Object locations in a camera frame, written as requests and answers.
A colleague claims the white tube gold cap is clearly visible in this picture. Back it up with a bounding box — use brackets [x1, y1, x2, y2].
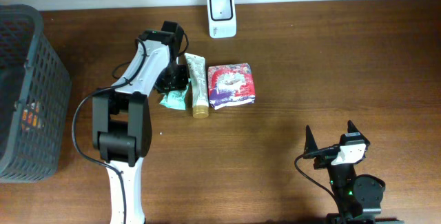
[185, 53, 209, 119]

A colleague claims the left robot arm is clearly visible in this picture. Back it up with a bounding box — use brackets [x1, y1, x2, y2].
[92, 21, 188, 223]

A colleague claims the white barcode scanner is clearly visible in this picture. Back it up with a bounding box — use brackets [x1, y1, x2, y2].
[207, 0, 237, 39]

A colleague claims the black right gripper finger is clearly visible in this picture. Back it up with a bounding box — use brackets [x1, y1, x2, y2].
[304, 125, 318, 154]
[347, 120, 360, 134]

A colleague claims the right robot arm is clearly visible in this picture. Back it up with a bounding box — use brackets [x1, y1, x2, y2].
[294, 121, 402, 224]

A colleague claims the red purple tissue pack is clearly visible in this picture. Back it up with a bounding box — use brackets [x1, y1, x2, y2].
[207, 63, 256, 110]

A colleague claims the grey plastic basket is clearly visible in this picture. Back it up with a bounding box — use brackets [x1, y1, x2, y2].
[1, 5, 72, 183]

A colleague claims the teal wipes packet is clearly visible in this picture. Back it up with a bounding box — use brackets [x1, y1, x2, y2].
[160, 84, 189, 110]

